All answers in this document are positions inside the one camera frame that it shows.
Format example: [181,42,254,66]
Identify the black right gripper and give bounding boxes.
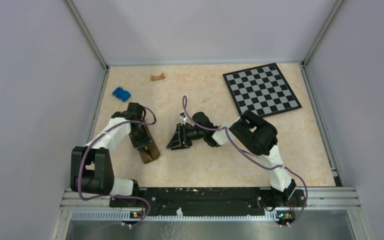
[167,123,206,151]

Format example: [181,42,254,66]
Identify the brown fabric napkin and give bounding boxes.
[136,125,161,165]

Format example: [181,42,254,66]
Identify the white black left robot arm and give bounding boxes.
[70,102,161,207]

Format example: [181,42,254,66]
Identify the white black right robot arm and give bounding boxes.
[166,110,297,206]

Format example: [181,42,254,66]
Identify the blue toy car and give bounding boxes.
[112,87,131,102]

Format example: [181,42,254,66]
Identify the small wooden arch block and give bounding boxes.
[150,73,166,82]

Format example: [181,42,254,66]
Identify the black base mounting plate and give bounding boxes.
[109,187,305,217]

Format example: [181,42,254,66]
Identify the black white checkerboard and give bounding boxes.
[222,63,302,118]

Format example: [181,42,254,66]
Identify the aluminium frame rail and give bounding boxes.
[60,187,361,222]

